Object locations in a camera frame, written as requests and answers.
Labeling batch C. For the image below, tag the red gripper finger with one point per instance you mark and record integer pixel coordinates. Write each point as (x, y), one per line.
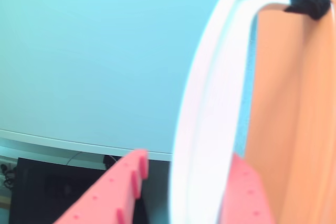
(244, 197)
(110, 195)

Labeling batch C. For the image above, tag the orange box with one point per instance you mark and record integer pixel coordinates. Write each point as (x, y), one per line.
(302, 103)

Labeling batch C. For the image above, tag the black cabinet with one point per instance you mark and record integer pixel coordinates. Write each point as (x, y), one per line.
(52, 187)

